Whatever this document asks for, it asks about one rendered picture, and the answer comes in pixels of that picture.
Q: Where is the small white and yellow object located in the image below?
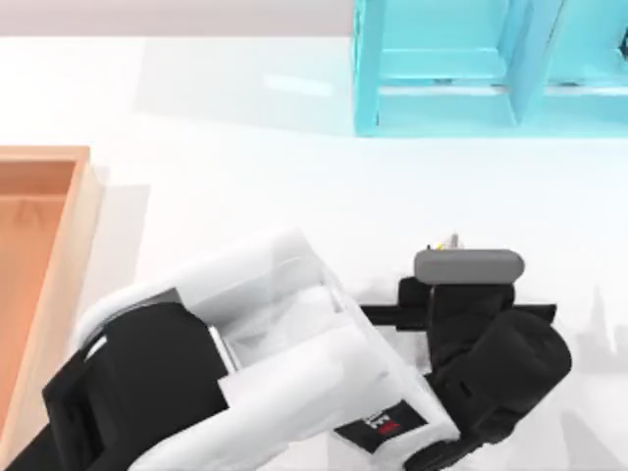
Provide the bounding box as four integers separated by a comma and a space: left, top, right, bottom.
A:
425, 232, 463, 252

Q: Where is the pale grey rounded box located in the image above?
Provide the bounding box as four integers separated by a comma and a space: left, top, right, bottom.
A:
413, 248, 526, 286

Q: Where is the shallow salmon-coloured box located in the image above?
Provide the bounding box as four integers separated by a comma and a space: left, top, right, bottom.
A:
0, 145, 105, 440

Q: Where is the light blue rack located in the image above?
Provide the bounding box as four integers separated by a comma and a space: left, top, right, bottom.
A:
351, 0, 628, 138

